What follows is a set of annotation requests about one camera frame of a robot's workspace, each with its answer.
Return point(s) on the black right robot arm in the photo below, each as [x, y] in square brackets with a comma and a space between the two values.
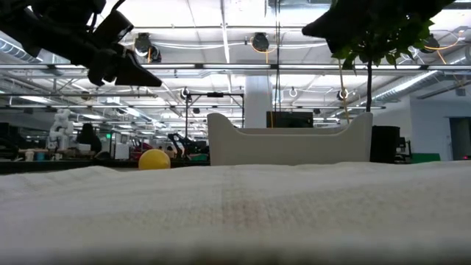
[430, 9]

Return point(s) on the person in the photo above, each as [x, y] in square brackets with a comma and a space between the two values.
[88, 138]

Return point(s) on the white building column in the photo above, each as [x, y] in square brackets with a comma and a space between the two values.
[257, 103]

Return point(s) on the black background robot arm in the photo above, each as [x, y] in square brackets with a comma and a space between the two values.
[191, 145]

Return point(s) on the blue cup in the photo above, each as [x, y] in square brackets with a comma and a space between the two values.
[40, 156]

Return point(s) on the white checked kitchen towel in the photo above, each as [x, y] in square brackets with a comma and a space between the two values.
[235, 213]

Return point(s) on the silver ventilation duct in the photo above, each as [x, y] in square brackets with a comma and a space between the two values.
[404, 86]

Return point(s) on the grey plastic tupperware container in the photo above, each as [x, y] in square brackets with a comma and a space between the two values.
[287, 149]

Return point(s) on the white background cabinet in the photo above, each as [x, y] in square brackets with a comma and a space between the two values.
[121, 151]

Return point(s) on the black camera rig frame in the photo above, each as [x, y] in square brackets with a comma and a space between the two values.
[215, 94]

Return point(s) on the yellow toy lemon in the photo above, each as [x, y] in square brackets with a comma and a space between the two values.
[154, 160]

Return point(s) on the black background equipment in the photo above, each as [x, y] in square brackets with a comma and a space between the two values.
[403, 147]

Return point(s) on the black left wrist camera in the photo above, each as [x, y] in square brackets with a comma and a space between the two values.
[112, 29]

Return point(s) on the black plant pot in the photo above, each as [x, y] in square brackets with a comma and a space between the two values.
[386, 143]

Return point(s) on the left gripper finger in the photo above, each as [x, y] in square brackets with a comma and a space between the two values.
[134, 73]

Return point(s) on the white cup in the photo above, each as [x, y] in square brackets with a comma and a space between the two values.
[29, 155]

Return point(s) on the green background panel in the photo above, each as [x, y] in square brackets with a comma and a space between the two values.
[425, 158]

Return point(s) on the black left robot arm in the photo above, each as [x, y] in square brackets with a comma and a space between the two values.
[40, 29]

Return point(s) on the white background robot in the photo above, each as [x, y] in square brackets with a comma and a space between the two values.
[60, 129]

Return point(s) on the green leafy plant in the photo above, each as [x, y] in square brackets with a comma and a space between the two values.
[346, 55]

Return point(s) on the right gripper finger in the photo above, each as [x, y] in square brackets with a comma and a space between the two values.
[338, 31]

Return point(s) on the red background equipment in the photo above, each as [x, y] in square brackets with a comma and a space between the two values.
[140, 144]

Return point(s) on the black background monitor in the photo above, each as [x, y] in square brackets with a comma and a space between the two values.
[290, 119]

